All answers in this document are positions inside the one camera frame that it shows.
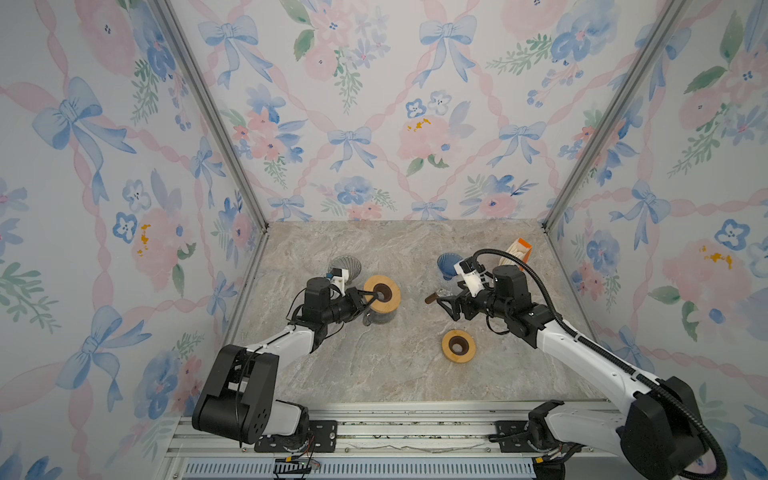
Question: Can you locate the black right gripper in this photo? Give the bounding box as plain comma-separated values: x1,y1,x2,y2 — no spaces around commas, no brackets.
436,280,511,323

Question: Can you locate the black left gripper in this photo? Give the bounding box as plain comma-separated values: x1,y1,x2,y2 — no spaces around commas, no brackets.
321,288,376,326

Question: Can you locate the wooden dripper holder ring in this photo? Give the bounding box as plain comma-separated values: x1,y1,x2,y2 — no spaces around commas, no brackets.
363,274,402,314

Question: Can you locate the clear grey glass dripper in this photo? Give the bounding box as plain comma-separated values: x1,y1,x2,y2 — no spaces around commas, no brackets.
329,255,362,281

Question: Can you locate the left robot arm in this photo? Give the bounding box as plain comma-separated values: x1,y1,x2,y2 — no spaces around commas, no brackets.
191,277,391,451

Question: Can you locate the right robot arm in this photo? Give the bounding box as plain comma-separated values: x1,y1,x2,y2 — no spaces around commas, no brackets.
436,259,712,479

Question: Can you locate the blue glass dripper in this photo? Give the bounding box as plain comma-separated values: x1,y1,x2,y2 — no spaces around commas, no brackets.
436,252,463,281

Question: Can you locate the coffee filter pack orange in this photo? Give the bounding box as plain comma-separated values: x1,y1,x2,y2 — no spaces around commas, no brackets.
498,238,533,266

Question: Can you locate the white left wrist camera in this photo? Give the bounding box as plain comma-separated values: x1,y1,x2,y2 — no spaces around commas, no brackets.
326,267,349,296

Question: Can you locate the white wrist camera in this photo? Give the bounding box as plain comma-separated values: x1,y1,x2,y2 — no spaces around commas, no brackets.
326,267,349,296
454,258,487,297

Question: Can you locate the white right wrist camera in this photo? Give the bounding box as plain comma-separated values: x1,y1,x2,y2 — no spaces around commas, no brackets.
454,258,487,297

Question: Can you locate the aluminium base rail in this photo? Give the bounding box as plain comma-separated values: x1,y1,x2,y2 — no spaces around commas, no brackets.
152,400,685,480

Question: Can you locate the aluminium frame post left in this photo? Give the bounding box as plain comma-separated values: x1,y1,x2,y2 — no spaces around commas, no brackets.
148,0,268,234

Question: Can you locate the aluminium frame post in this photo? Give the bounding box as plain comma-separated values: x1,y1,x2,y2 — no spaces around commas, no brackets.
542,0,690,234
148,0,268,234

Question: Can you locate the black corrugated cable conduit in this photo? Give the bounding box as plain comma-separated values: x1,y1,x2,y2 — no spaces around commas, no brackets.
471,248,728,480

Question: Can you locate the aluminium frame post right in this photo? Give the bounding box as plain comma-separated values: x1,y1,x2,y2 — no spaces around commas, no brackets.
542,0,690,234

